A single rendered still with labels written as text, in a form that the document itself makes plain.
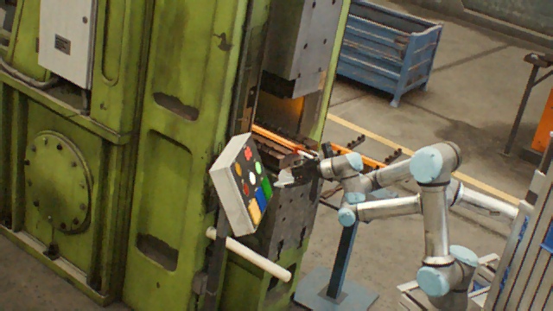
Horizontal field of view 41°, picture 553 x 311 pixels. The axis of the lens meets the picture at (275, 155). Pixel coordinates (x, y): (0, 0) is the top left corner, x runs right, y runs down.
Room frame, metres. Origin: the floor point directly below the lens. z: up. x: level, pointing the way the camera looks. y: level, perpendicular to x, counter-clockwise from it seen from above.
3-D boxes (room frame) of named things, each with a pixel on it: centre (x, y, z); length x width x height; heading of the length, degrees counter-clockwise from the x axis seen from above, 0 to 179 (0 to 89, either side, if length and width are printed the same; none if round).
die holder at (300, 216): (3.24, 0.08, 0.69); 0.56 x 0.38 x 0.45; 58
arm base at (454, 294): (2.38, -0.75, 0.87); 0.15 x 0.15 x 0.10
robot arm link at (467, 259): (2.37, -0.74, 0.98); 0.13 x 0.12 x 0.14; 140
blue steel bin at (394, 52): (7.27, -0.70, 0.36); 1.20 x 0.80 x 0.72; 62
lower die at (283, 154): (3.19, 0.10, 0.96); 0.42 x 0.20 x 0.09; 58
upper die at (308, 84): (3.19, 0.10, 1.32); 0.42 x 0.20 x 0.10; 58
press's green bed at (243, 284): (3.24, 0.08, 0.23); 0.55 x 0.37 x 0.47; 58
